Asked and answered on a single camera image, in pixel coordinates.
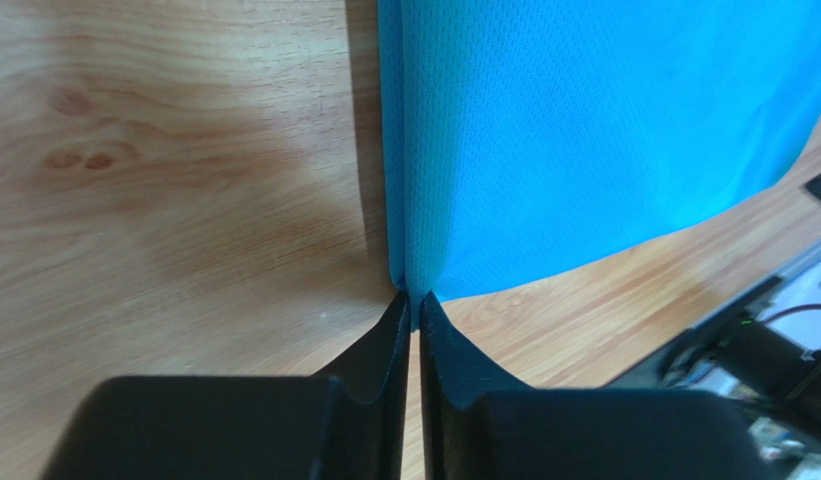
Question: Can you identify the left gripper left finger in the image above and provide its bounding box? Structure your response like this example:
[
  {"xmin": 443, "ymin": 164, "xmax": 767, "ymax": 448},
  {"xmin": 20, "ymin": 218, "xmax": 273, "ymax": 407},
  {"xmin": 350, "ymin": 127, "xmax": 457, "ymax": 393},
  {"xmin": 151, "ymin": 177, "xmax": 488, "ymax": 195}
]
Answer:
[{"xmin": 43, "ymin": 293, "xmax": 411, "ymax": 479}]

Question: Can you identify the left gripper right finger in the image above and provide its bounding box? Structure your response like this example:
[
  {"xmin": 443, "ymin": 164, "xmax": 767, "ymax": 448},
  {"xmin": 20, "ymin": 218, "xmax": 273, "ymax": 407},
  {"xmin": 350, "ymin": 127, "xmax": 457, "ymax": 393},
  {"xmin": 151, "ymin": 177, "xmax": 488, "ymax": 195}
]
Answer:
[{"xmin": 419, "ymin": 295, "xmax": 773, "ymax": 479}]

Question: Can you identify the teal t shirt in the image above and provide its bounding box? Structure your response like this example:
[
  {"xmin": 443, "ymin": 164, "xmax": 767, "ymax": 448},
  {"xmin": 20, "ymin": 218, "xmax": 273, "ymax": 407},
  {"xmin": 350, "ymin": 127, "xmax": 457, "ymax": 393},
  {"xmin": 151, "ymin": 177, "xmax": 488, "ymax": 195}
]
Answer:
[{"xmin": 378, "ymin": 1, "xmax": 821, "ymax": 303}]

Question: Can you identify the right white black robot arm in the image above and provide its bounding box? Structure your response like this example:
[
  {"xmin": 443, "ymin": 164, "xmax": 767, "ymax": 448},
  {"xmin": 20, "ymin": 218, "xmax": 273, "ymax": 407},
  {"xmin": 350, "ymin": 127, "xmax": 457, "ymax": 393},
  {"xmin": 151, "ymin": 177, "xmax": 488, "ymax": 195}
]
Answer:
[{"xmin": 608, "ymin": 239, "xmax": 821, "ymax": 479}]

